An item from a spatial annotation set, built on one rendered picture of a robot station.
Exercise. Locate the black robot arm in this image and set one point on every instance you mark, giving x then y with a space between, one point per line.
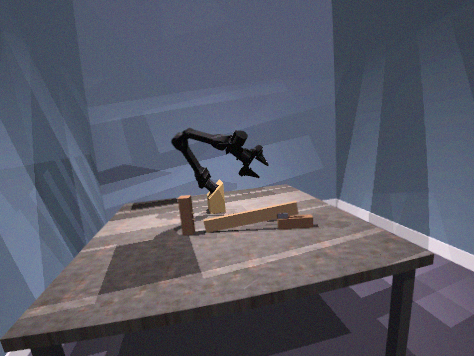
218 141

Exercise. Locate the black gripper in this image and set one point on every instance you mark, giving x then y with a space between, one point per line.
245 157

